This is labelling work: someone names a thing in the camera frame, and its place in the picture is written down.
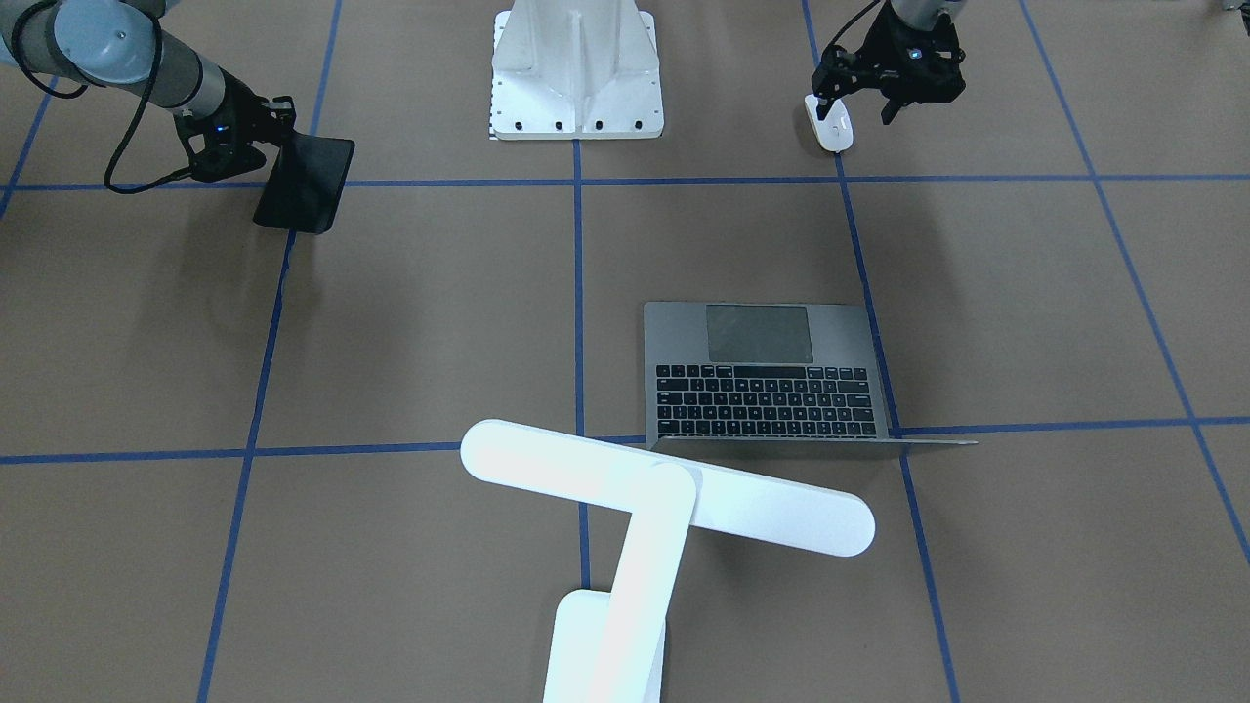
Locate black mouse pad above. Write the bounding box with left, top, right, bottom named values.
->
left=253, top=133, right=356, bottom=235

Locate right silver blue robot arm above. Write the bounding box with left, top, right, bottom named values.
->
left=3, top=1, right=308, bottom=194

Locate white computer mouse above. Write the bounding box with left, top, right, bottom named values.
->
left=804, top=94, right=855, bottom=154

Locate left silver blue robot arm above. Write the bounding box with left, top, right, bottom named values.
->
left=810, top=1, right=966, bottom=125

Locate white desk lamp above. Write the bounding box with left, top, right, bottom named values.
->
left=460, top=419, right=876, bottom=702

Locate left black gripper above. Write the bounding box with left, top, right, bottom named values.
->
left=813, top=5, right=966, bottom=126

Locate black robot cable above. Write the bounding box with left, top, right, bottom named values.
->
left=0, top=0, right=211, bottom=196
left=820, top=0, right=885, bottom=60

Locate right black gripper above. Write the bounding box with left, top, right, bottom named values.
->
left=174, top=93, right=298, bottom=183

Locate grey laptop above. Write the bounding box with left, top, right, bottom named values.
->
left=643, top=300, right=958, bottom=460

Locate white camera mast base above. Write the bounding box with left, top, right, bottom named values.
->
left=488, top=1, right=665, bottom=143

